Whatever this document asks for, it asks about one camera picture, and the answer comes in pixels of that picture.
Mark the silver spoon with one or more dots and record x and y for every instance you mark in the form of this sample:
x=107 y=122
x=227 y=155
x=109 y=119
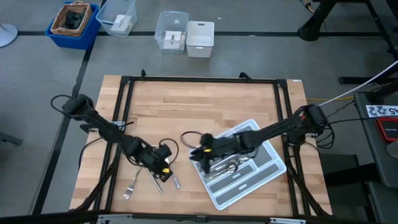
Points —
x=231 y=168
x=244 y=159

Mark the black floor object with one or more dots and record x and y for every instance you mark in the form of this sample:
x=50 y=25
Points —
x=9 y=138

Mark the white round stand base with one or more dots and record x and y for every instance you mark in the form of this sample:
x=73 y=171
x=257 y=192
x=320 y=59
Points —
x=6 y=34

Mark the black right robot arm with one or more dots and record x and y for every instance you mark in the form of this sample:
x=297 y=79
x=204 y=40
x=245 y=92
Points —
x=280 y=127

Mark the red device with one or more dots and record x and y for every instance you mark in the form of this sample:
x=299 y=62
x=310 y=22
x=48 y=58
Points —
x=388 y=129

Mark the clear plastic bin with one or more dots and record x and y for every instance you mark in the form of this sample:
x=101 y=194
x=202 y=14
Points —
x=104 y=15
x=161 y=21

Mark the black stand leg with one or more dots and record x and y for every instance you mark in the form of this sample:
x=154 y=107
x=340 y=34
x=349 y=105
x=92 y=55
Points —
x=311 y=31

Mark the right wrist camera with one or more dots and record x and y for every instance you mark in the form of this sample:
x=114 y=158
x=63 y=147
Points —
x=206 y=139

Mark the white box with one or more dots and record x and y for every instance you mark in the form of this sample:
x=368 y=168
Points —
x=121 y=24
x=172 y=39

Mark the blue plastic bin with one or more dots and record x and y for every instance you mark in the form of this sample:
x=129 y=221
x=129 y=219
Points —
x=77 y=43

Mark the black table frame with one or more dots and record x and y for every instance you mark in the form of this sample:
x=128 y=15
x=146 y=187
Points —
x=186 y=79

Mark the dark cloth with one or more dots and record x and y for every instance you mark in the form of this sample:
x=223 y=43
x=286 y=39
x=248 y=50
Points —
x=74 y=19

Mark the silver knife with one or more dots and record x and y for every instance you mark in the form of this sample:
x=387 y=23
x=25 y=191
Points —
x=157 y=185
x=176 y=182
x=217 y=161
x=219 y=168

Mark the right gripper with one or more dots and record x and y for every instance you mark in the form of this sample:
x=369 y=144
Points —
x=222 y=146

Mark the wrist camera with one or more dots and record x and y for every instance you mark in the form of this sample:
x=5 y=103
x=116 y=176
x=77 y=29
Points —
x=165 y=151
x=206 y=139

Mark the wicker basket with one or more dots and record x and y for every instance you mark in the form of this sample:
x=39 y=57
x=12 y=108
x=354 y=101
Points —
x=59 y=26

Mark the grey cart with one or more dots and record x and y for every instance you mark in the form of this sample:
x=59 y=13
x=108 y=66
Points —
x=370 y=149

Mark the black metal stand frame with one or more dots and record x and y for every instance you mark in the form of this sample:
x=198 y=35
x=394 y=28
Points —
x=354 y=80

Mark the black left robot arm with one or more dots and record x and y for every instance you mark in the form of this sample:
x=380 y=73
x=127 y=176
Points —
x=93 y=119

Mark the white printed label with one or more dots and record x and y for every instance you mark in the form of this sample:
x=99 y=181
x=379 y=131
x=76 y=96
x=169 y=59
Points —
x=381 y=111

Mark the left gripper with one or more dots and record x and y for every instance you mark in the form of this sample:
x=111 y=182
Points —
x=150 y=158

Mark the white cutlery tray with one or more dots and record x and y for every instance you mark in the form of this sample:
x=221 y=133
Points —
x=267 y=168

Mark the silver fork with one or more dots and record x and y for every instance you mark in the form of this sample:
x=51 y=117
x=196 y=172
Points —
x=127 y=193

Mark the dark furniture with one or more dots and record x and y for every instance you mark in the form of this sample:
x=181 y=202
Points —
x=342 y=169

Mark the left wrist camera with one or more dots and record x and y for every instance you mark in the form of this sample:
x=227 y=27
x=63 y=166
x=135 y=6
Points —
x=165 y=151

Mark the white plastic bin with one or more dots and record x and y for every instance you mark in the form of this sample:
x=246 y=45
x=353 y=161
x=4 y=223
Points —
x=200 y=48

